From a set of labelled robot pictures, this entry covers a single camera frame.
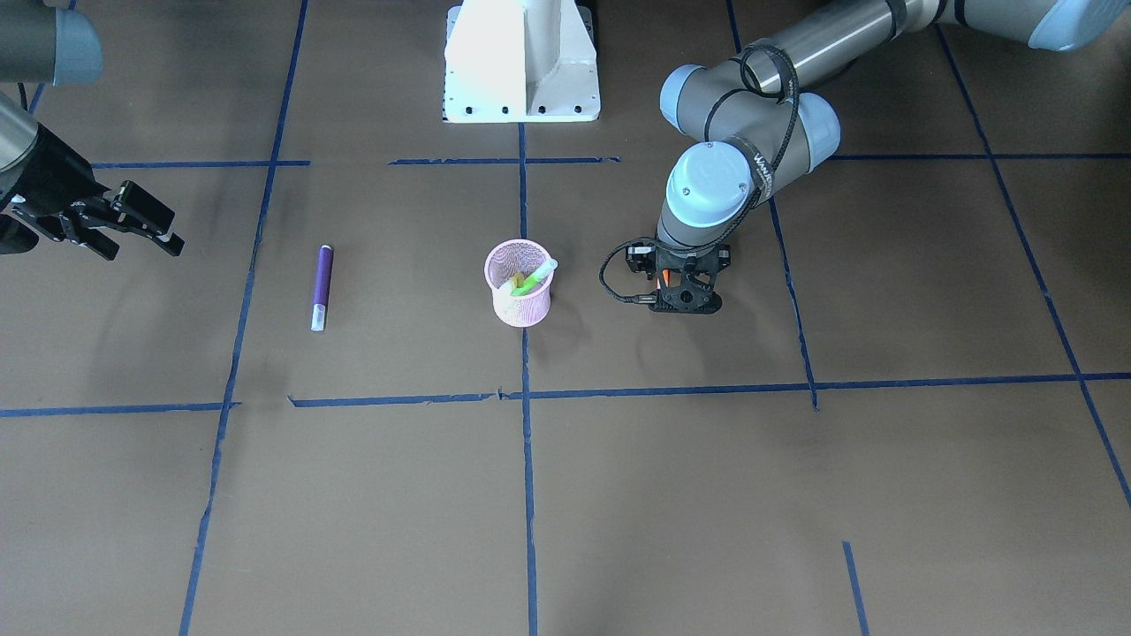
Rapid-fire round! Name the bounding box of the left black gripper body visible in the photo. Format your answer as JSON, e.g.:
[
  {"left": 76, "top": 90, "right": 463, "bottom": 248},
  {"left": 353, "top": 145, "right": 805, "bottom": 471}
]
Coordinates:
[{"left": 656, "top": 240, "right": 718, "bottom": 282}]

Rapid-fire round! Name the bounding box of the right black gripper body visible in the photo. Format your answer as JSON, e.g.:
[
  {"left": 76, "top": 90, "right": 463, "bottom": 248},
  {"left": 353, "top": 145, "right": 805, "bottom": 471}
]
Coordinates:
[{"left": 3, "top": 124, "right": 110, "bottom": 242}]

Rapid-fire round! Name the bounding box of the green marker pen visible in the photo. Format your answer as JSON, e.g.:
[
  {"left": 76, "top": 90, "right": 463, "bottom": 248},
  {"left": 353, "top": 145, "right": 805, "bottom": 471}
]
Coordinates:
[{"left": 513, "top": 258, "right": 558, "bottom": 295}]

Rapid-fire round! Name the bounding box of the purple marker pen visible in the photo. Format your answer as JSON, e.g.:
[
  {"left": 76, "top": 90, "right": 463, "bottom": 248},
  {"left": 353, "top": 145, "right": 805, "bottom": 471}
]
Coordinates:
[{"left": 310, "top": 243, "right": 334, "bottom": 330}]

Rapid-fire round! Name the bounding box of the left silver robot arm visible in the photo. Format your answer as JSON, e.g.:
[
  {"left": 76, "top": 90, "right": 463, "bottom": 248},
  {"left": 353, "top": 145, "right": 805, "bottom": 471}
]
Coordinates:
[{"left": 625, "top": 1, "right": 1128, "bottom": 287}]

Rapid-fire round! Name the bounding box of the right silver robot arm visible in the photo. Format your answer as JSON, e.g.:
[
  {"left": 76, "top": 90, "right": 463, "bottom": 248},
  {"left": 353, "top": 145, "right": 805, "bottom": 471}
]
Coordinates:
[{"left": 1, "top": 1, "right": 185, "bottom": 261}]

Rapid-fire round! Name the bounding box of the pink mesh pen holder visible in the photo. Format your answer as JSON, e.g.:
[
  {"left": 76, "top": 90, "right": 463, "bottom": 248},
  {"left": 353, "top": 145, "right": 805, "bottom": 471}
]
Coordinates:
[{"left": 483, "top": 240, "right": 558, "bottom": 329}]

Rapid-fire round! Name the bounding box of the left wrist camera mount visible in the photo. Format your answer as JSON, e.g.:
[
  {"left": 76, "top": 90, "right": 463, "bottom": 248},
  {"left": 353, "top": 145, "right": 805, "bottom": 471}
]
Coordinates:
[{"left": 625, "top": 241, "right": 731, "bottom": 313}]

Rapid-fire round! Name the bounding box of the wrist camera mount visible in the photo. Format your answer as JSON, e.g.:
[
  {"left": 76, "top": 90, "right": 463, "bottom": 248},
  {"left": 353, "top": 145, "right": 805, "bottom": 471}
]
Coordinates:
[
  {"left": 1, "top": 210, "right": 40, "bottom": 256},
  {"left": 625, "top": 241, "right": 731, "bottom": 313}
]

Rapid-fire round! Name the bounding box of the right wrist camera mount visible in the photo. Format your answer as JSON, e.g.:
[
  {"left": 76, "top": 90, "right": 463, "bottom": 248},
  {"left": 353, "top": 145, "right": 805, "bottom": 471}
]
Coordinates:
[{"left": 1, "top": 210, "right": 40, "bottom": 256}]

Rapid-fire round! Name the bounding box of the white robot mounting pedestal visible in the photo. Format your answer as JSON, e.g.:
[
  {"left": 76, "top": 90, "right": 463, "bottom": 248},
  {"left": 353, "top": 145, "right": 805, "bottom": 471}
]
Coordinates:
[{"left": 442, "top": 1, "right": 602, "bottom": 124}]

